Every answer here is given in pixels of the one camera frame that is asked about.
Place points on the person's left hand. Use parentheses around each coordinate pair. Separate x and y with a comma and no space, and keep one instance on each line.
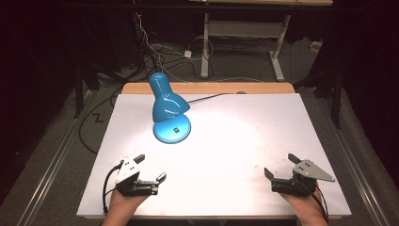
(122,205)

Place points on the person's right hand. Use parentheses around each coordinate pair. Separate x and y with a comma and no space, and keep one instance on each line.
(309,205)

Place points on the white table mat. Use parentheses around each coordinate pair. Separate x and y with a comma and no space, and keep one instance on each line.
(226,163)

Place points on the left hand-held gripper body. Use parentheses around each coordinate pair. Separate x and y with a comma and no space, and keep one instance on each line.
(128,175)

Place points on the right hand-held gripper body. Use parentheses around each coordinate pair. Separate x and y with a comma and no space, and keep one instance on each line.
(306,172)

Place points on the white power adapter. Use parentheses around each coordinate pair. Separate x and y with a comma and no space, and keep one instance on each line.
(187,54)

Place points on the white metal desk frame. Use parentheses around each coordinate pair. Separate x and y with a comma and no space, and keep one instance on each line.
(205,47)

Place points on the black stand leg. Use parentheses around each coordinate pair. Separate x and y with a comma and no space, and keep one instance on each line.
(79,94)
(337,103)

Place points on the blue desk lamp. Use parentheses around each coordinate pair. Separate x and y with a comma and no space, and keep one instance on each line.
(167,108)

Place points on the metal floor rail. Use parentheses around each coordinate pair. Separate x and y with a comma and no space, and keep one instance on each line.
(53,163)
(354,163)

